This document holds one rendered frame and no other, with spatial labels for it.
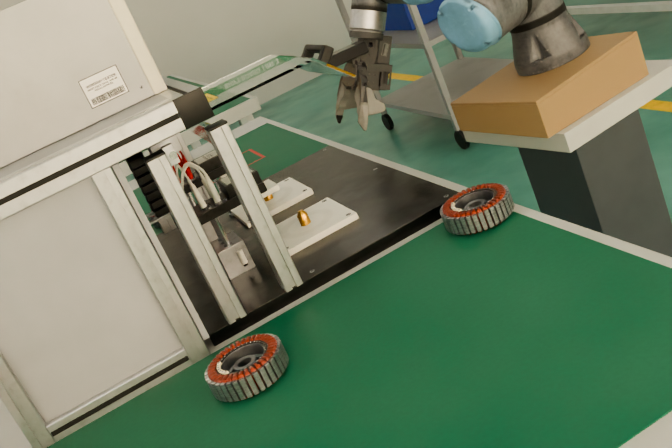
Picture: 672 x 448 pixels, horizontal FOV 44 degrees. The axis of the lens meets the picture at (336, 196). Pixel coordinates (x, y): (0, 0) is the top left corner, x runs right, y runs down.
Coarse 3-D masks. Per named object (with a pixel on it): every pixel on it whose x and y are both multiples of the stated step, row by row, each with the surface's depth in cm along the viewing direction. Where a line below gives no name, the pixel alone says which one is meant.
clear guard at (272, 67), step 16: (256, 64) 150; (272, 64) 142; (288, 64) 136; (304, 64) 132; (320, 64) 133; (224, 80) 148; (240, 80) 140; (256, 80) 134; (272, 80) 130; (224, 96) 132; (240, 96) 129
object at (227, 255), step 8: (232, 232) 147; (216, 240) 147; (232, 240) 143; (240, 240) 142; (216, 248) 143; (224, 248) 141; (232, 248) 141; (240, 248) 142; (224, 256) 141; (232, 256) 141; (248, 256) 142; (224, 264) 141; (232, 264) 142; (240, 264) 142; (248, 264) 143; (232, 272) 142; (240, 272) 142
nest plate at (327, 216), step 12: (324, 204) 154; (336, 204) 152; (312, 216) 151; (324, 216) 149; (336, 216) 146; (348, 216) 144; (288, 228) 150; (300, 228) 148; (312, 228) 145; (324, 228) 143; (336, 228) 143; (288, 240) 145; (300, 240) 142; (312, 240) 142
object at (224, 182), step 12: (252, 168) 143; (228, 180) 142; (228, 192) 140; (264, 192) 142; (228, 204) 140; (240, 204) 140; (204, 216) 139; (216, 216) 139; (216, 228) 143; (228, 240) 142
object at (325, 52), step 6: (306, 48) 148; (312, 48) 145; (318, 48) 142; (324, 48) 139; (330, 48) 140; (306, 54) 148; (312, 54) 148; (324, 54) 139; (330, 54) 140; (324, 60) 140
